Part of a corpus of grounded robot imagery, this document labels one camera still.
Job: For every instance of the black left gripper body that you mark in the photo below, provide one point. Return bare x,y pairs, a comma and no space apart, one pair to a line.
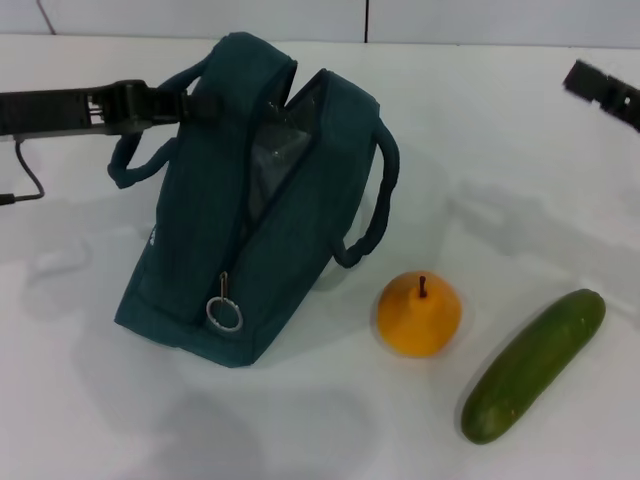
65,112

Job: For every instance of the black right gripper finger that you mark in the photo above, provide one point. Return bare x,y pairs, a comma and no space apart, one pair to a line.
582,80

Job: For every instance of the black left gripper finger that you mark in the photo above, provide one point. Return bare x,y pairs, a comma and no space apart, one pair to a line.
185,107

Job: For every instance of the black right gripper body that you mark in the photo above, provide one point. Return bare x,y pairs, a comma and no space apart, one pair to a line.
625,102

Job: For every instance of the clear blue-rimmed food container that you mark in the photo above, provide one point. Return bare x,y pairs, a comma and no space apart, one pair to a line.
280,160

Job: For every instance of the dark teal lunch bag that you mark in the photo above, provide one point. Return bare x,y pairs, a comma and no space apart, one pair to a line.
210,225

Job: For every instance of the green cucumber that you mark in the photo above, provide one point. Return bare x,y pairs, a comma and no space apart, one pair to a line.
530,365

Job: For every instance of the yellow orange pear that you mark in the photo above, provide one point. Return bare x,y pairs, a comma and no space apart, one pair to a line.
420,320

